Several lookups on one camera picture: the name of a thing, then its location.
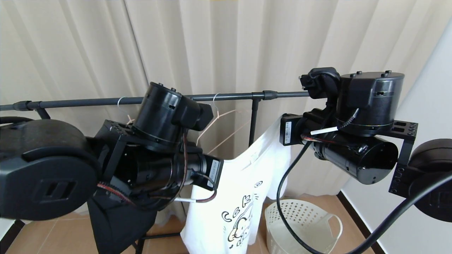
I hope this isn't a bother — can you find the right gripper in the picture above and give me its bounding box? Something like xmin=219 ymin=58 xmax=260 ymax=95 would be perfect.
xmin=280 ymin=109 xmax=399 ymax=185

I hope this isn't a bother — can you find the white laundry basket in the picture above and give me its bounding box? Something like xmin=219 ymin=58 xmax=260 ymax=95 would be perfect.
xmin=265 ymin=199 xmax=343 ymax=254

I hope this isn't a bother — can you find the black clothes rack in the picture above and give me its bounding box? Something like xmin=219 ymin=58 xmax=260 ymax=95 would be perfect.
xmin=0 ymin=91 xmax=311 ymax=254

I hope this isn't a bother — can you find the white garment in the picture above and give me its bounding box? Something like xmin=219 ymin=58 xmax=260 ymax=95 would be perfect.
xmin=181 ymin=114 xmax=293 ymax=254

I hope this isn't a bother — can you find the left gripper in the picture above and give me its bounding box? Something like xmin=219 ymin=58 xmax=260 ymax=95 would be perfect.
xmin=131 ymin=148 xmax=224 ymax=198

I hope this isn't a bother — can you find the black garment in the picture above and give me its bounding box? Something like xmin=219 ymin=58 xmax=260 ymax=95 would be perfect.
xmin=88 ymin=120 xmax=157 ymax=254

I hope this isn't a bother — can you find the pink clothes hanger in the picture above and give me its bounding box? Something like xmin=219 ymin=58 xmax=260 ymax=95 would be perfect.
xmin=196 ymin=93 xmax=251 ymax=156
xmin=118 ymin=96 xmax=136 ymax=125

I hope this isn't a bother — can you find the beige curtain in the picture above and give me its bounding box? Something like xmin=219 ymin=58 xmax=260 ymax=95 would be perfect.
xmin=0 ymin=0 xmax=452 ymax=226

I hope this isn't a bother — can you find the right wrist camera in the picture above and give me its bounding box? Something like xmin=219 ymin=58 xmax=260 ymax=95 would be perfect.
xmin=299 ymin=68 xmax=341 ymax=106

